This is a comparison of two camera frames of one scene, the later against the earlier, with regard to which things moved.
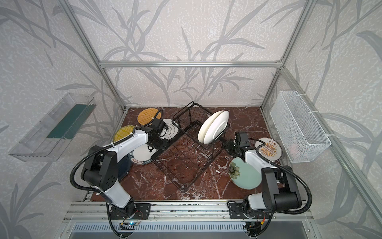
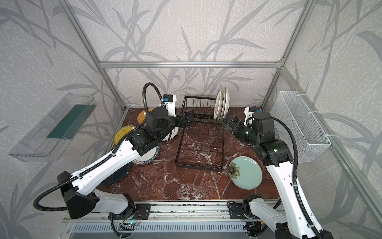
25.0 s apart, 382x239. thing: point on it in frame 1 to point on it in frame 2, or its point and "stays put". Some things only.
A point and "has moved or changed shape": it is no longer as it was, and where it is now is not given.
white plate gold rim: [171, 130] stays put
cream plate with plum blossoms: [205, 125] to [226, 103]
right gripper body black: [232, 147] to [238, 126]
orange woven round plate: [145, 116] stays put
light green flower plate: [243, 175] stays put
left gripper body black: [159, 144] to [179, 123]
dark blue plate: [124, 166] stays put
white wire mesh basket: [300, 135] stays put
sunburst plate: [272, 150] has moved or changed shape
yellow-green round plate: [124, 131] stays put
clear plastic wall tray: [46, 141] stays put
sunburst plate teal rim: [202, 131] to [222, 104]
